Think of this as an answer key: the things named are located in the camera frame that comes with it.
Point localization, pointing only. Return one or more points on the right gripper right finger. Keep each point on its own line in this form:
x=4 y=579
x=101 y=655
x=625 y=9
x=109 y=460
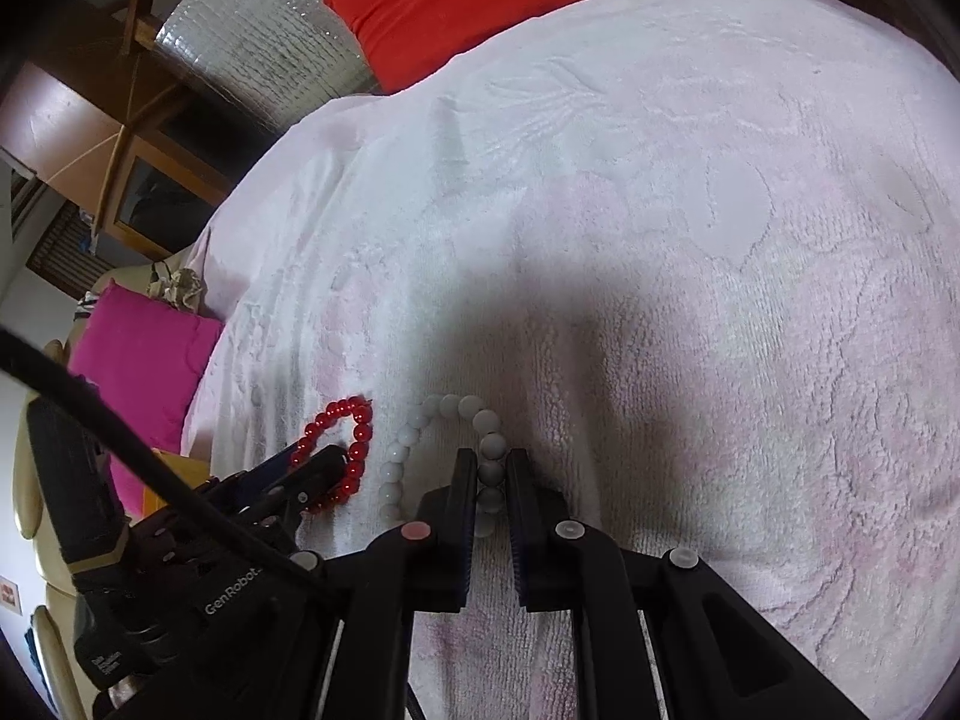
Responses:
x=562 y=564

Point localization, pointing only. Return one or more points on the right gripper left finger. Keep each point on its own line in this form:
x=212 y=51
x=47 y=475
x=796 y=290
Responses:
x=422 y=566

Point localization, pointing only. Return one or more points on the magenta pillow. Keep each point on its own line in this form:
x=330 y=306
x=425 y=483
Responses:
x=146 y=359

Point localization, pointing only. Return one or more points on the patterned fabric pouch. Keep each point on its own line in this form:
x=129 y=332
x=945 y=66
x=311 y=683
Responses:
x=181 y=289

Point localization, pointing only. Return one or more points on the white pink bedspread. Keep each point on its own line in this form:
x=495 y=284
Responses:
x=700 y=256

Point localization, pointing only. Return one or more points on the wooden cabinet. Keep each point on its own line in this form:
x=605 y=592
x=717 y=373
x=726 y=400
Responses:
x=96 y=114

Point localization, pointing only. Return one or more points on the silver insulation sheet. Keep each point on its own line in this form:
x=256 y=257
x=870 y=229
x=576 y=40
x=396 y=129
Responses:
x=277 y=60

